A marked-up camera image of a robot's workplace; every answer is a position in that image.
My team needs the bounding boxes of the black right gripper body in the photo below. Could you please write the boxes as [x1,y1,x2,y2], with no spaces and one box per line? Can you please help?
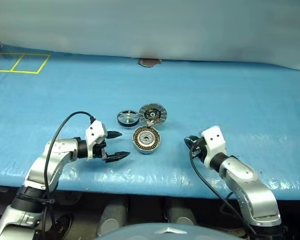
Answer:
[189,136,208,163]

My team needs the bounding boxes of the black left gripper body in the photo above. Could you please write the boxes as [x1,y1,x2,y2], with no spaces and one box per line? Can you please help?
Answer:
[91,130,110,161]

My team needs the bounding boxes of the black spoked rotor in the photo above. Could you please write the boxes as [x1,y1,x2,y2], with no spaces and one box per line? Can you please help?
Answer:
[116,109,140,127]

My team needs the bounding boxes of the round motor housing copper windings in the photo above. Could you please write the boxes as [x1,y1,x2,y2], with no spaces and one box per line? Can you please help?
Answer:
[131,125,163,155]

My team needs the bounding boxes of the grey disc rotor plate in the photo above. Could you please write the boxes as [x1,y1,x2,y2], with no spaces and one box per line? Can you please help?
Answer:
[138,102,168,127]

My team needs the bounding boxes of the blue plastic table cover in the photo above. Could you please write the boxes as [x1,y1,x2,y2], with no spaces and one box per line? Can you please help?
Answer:
[0,43,300,201]

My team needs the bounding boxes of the grey rounded shape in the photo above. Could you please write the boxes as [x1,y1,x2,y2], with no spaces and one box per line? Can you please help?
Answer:
[166,202,198,226]
[97,201,128,237]

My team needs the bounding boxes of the grey robot torso with emblem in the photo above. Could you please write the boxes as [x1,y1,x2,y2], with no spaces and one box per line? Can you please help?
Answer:
[93,223,243,240]

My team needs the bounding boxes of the brown patch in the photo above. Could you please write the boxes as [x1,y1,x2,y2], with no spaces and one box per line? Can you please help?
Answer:
[137,58,162,68]

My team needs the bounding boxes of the yellow tape double square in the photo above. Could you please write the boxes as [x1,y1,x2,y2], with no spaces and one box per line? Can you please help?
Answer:
[0,52,51,75]

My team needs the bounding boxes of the white foam backdrop sheet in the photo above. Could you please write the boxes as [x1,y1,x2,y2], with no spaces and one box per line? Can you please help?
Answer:
[0,0,300,73]

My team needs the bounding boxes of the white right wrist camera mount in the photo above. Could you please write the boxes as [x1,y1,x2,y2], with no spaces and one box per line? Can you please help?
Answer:
[200,126,227,171]

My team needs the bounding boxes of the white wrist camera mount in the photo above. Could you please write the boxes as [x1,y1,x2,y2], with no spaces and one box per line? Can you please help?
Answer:
[84,120,108,161]
[200,126,227,171]

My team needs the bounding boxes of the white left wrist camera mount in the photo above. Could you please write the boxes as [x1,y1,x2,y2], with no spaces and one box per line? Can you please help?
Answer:
[84,120,108,161]

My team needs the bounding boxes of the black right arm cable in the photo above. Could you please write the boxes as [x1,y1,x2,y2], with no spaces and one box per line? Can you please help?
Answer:
[188,148,260,240]

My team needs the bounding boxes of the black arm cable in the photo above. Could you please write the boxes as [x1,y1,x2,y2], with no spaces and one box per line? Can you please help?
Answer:
[188,148,260,240]
[43,111,98,240]

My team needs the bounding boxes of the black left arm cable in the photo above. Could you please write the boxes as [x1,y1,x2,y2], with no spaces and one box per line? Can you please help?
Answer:
[43,111,98,240]

